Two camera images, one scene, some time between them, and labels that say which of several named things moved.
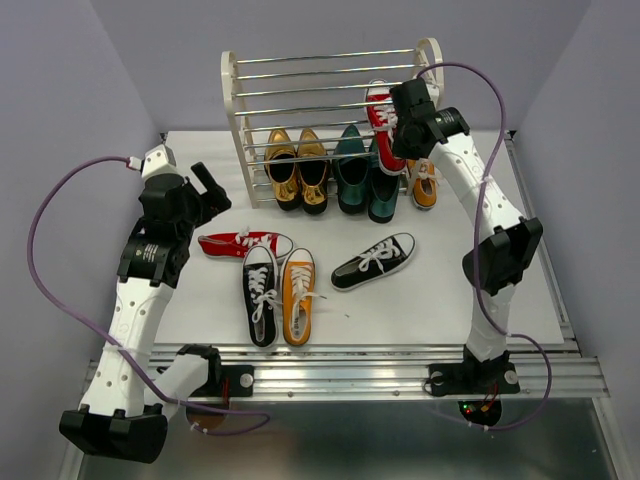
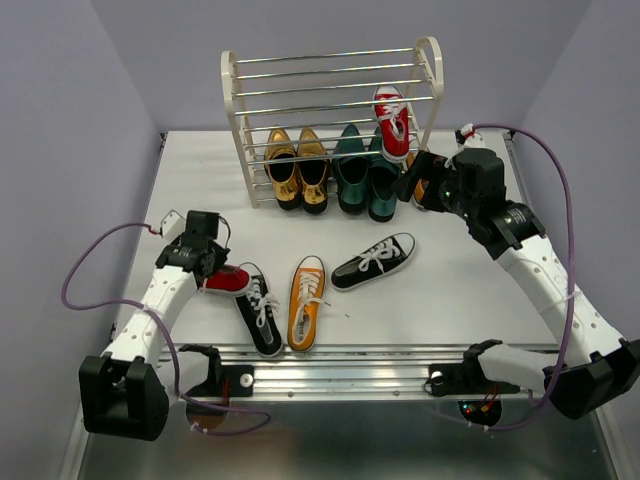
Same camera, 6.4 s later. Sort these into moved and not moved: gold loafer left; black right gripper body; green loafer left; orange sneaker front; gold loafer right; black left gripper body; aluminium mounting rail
Moved: orange sneaker front; black left gripper body; black right gripper body
Not moved: gold loafer right; green loafer left; gold loafer left; aluminium mounting rail
